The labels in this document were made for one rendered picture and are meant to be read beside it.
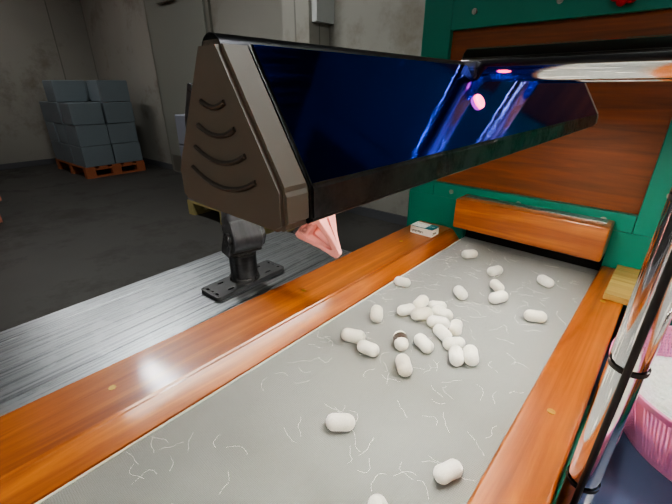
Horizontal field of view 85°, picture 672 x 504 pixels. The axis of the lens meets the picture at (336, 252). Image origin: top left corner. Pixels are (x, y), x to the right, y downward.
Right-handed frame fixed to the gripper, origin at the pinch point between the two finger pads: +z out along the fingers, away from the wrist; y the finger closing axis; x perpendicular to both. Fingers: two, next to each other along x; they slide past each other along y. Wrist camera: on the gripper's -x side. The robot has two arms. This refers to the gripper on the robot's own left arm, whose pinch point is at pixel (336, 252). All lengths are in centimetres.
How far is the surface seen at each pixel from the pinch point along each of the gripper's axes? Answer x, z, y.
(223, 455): 2.8, 14.5, -27.8
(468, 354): -6.9, 23.2, 2.8
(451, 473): -10.6, 28.1, -14.6
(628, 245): -19, 28, 47
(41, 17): 365, -611, 137
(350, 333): 2.8, 11.7, -4.6
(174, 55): 245, -382, 203
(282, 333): 8.3, 5.9, -11.1
